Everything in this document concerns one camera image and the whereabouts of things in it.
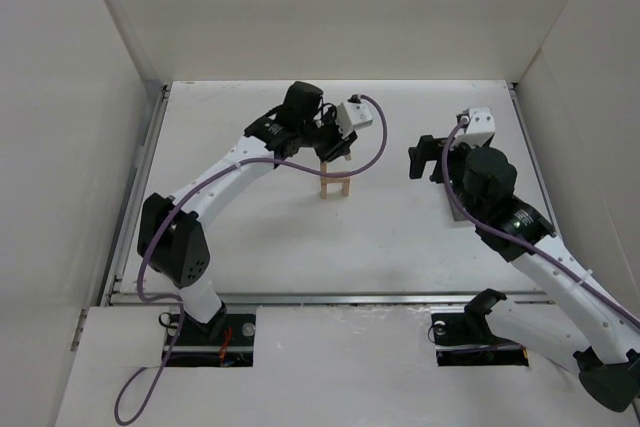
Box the smoky transparent plastic box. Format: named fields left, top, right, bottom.
left=447, top=193, right=468, bottom=222

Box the plain wood block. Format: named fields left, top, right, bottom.
left=320, top=173, right=351, bottom=185

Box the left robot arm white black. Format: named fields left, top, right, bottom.
left=136, top=81, right=373, bottom=339

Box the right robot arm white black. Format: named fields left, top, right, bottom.
left=408, top=135, right=639, bottom=412

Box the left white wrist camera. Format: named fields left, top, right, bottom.
left=336, top=94, right=374, bottom=139

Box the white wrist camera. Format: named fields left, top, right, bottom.
left=336, top=94, right=374, bottom=139
left=452, top=107, right=495, bottom=148

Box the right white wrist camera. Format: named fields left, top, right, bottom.
left=452, top=107, right=495, bottom=148

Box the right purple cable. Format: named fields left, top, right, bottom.
left=442, top=114, right=640, bottom=333

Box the purple cable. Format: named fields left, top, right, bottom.
left=113, top=92, right=390, bottom=424
left=442, top=114, right=640, bottom=333

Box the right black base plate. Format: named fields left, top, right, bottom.
left=427, top=310, right=529, bottom=367

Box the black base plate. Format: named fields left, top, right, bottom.
left=158, top=311, right=257, bottom=368
left=427, top=310, right=529, bottom=367

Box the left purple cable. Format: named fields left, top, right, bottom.
left=113, top=92, right=390, bottom=424

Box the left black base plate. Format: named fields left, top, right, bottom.
left=158, top=311, right=257, bottom=368

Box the aluminium table frame rail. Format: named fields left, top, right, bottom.
left=105, top=80, right=556, bottom=305

